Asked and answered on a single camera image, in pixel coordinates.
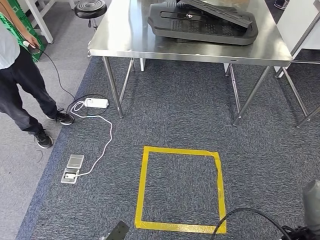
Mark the black plastic license plate bracket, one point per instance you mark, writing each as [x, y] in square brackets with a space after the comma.
[225, 15]

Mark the white handheld remote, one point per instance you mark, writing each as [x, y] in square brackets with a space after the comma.
[26, 43]

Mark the steel workbench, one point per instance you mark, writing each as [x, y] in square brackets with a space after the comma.
[124, 33]

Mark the yellow floor tape square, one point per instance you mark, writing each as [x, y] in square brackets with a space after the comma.
[141, 185]

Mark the white power strip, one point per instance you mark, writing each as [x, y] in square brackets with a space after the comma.
[96, 103]

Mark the black plastic engine cover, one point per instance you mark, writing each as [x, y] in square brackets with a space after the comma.
[200, 33]

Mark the steel floor socket box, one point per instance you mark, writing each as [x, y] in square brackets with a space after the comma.
[75, 161]

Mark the black robot body plate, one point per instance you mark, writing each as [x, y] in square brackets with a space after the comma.
[118, 231]

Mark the black ribbed round stool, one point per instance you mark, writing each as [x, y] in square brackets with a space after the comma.
[90, 8]

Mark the steel table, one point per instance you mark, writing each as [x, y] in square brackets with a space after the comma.
[296, 92]

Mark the white cabinet panel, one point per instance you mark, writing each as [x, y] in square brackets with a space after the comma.
[295, 23]

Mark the green plastic crate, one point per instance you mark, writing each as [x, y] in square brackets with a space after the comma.
[23, 23]

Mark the white table frame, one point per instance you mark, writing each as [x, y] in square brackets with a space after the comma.
[40, 23]

